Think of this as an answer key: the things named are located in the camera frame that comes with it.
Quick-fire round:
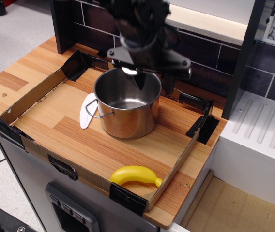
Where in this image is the grey oven control panel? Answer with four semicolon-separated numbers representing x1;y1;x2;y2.
45;184;100;232

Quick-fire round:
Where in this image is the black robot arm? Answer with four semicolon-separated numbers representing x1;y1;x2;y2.
99;0;191;95

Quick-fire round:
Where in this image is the yellow handled toy knife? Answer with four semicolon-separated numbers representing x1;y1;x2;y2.
79;93;98;129

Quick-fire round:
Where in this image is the stainless steel pot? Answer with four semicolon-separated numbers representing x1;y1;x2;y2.
93;68;162;139

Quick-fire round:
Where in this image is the dark grey left post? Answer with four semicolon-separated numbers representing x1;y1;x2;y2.
50;0;82;54

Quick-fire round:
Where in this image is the dark grey right post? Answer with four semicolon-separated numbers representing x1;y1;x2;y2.
222;0;266;119

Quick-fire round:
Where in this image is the dark grey post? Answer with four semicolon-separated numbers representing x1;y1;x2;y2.
222;0;266;119
50;0;82;54

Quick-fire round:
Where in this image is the white toy sink drainboard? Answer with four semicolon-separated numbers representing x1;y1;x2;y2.
211;92;275;204

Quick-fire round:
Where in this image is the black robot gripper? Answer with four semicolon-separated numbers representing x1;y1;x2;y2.
107;14;191;95

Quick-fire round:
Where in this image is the yellow toy banana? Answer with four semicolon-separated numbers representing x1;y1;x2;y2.
110;165;163;188

